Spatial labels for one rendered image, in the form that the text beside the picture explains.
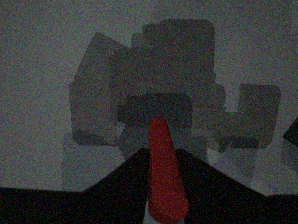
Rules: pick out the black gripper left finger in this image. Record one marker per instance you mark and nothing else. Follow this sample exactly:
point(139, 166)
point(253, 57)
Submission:
point(119, 198)

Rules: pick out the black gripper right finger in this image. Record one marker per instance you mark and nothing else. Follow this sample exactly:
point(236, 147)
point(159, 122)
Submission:
point(214, 198)

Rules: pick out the red peg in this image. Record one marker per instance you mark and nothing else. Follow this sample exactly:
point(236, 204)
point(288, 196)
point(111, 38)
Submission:
point(167, 201)

